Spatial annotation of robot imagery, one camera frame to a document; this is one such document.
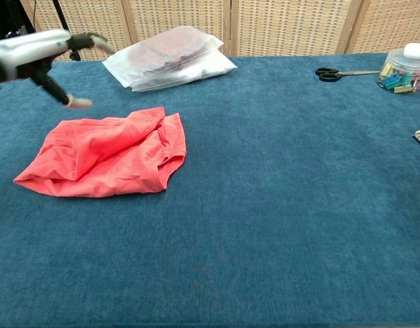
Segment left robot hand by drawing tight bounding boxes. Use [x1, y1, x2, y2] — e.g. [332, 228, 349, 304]
[0, 29, 117, 110]

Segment red t-shirt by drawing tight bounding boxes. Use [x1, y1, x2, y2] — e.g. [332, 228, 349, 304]
[13, 106, 187, 199]

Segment black tripod stand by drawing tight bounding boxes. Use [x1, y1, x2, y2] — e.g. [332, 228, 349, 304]
[51, 0, 81, 62]

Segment bagged dark red garment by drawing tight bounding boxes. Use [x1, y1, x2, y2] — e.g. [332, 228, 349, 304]
[102, 25, 225, 88]

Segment plastic bag with white garment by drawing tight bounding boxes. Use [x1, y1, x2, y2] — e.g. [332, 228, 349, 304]
[130, 50, 238, 92]

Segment woven wooden folding screen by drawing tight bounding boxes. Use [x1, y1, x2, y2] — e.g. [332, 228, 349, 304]
[20, 0, 420, 62]

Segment blue carpet table cover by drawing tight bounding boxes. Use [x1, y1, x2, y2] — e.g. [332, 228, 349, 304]
[0, 51, 420, 328]

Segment clear jar of binder clips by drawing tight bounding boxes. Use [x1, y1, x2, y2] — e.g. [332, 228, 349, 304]
[376, 47, 420, 95]

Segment white earbuds case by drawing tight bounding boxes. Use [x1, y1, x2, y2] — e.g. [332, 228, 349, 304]
[403, 42, 420, 61]

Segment black-handled scissors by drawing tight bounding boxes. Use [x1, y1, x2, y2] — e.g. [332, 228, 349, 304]
[314, 66, 381, 83]

